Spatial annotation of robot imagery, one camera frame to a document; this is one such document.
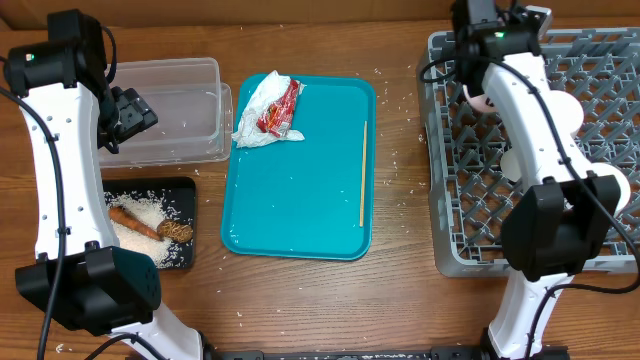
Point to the white cup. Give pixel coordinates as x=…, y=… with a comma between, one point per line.
x=510, y=166

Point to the orange carrot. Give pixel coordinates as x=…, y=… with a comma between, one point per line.
x=121, y=216

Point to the pile of white rice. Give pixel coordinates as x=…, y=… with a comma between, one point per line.
x=149, y=209

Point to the red snack wrapper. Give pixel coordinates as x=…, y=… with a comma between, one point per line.
x=278, y=117

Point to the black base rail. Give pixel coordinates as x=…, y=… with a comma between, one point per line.
x=458, y=352

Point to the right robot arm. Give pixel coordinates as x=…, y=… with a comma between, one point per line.
x=568, y=203

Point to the grey dishwasher rack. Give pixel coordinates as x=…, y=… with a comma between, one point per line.
x=469, y=196

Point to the wooden chopstick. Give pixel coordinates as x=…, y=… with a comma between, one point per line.
x=363, y=175

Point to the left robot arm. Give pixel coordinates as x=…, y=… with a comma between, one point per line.
x=82, y=278

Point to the white bowl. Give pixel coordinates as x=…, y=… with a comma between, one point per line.
x=566, y=111

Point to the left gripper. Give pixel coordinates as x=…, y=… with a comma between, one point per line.
x=137, y=115

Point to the crumpled white napkin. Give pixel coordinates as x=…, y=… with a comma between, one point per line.
x=270, y=89

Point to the clear plastic bin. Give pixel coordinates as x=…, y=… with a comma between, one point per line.
x=194, y=109

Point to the black plastic tray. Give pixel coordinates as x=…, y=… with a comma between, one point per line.
x=180, y=189

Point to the white saucer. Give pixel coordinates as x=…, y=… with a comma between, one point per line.
x=605, y=169

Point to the large white plate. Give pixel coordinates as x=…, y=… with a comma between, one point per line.
x=475, y=102

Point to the teal serving tray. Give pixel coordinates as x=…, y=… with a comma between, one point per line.
x=300, y=199

